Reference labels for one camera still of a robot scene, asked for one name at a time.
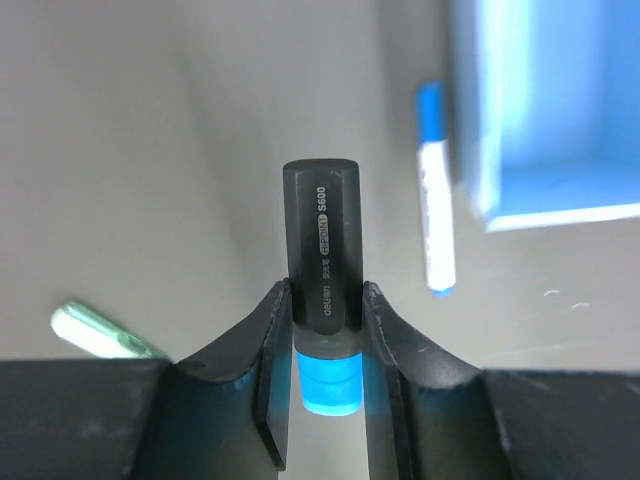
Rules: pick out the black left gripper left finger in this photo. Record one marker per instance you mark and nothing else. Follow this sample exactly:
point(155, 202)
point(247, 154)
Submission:
point(221, 413)

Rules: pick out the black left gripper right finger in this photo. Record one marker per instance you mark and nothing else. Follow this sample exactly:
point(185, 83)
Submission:
point(431, 415)

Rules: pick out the black highlighter blue cap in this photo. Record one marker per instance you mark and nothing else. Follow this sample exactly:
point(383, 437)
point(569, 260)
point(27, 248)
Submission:
point(322, 206)

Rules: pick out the blue drawer bin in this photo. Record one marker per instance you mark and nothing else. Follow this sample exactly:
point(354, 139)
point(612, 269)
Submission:
point(546, 110)

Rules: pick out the white marker pink cap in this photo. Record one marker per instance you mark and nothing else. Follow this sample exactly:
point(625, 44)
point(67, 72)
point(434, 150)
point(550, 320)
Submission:
point(97, 335)

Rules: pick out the white marker blue cap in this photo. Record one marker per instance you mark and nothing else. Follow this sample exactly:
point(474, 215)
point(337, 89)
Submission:
point(435, 189)

